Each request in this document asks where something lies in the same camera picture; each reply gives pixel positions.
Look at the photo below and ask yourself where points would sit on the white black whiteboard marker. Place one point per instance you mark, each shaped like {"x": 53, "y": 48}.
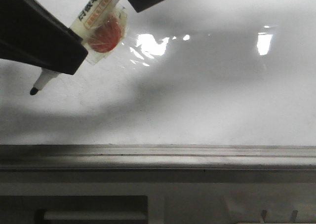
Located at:
{"x": 100, "y": 25}

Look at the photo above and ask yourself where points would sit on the white whiteboard with metal frame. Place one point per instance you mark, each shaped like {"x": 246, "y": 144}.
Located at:
{"x": 194, "y": 84}

